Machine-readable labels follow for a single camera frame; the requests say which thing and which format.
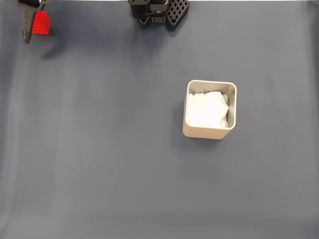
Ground white crumpled tissue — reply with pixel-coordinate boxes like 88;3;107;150
186;91;230;129

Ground beige square box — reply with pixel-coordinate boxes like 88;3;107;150
182;79;237;140

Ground red cube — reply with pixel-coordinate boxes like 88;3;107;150
31;10;52;35

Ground blue-grey table mat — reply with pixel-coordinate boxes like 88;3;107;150
0;1;319;239

